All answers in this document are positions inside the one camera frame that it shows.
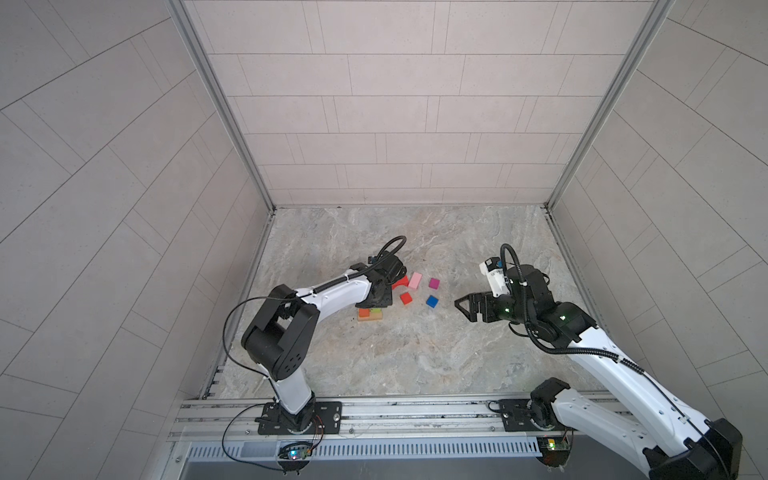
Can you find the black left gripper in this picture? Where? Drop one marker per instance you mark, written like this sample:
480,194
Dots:
388,299

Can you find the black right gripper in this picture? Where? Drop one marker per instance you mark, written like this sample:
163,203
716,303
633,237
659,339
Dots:
484,299

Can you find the red arch wood block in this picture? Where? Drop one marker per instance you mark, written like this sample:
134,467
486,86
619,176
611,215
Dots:
404,281

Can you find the pink wood block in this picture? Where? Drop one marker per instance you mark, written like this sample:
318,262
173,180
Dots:
415,280

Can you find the natural wood plank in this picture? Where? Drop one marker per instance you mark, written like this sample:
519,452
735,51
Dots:
369,318

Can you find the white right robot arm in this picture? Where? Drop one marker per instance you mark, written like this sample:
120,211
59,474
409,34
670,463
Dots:
665,438

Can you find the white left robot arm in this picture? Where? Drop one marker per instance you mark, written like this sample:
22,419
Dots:
279,336

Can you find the right circuit board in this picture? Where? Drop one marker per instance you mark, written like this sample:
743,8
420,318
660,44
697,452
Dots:
552,445

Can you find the circuit board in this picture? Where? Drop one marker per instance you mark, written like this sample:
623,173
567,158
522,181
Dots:
552,445
297,451

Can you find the left circuit board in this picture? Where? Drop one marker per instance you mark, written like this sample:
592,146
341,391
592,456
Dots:
297,451

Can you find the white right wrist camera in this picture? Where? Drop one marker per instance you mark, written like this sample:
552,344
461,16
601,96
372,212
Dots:
492,269

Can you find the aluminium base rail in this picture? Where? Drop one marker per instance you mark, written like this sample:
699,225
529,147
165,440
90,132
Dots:
366,428

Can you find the aluminium corner post right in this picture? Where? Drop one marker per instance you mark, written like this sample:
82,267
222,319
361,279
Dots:
648,30

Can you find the aluminium corner post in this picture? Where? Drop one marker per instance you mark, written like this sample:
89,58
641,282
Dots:
183,21
648,30

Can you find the aluminium corner post left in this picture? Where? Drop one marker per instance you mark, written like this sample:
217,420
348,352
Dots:
183,21

